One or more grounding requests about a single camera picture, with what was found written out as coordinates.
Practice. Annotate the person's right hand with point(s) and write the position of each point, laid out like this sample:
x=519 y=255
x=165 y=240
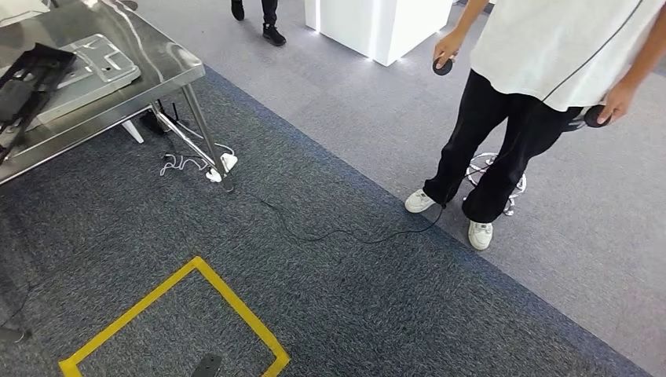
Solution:
x=450 y=44

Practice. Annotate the person's left hand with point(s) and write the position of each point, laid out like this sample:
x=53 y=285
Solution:
x=619 y=101

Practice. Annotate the black round hand controller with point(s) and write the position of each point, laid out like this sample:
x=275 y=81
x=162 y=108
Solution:
x=443 y=69
x=593 y=117

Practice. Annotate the black plastic panel part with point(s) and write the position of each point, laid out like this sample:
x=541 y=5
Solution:
x=21 y=99

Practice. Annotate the person's left forearm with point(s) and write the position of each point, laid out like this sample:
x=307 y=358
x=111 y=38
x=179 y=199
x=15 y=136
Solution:
x=648 y=57

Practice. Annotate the person's right forearm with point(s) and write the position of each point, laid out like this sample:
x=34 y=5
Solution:
x=471 y=15

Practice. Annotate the stainless steel workbench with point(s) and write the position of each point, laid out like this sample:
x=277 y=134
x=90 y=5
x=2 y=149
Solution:
x=130 y=41

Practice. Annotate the white display block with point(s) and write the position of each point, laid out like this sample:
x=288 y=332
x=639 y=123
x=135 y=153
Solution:
x=380 y=26

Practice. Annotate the person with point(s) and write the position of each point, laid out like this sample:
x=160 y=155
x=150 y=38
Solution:
x=270 y=31
x=546 y=52

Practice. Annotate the chrome stool base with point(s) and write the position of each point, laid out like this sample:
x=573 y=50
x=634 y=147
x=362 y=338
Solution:
x=517 y=182

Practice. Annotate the white power strip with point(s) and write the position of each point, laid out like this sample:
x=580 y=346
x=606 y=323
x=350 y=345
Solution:
x=223 y=164

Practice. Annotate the yellow floor tape square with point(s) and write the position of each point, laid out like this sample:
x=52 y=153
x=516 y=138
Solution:
x=234 y=307

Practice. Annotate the large machined aluminium plate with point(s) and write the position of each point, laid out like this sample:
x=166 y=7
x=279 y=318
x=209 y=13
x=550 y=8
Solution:
x=104 y=67

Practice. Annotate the white desk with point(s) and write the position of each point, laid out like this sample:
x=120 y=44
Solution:
x=21 y=10

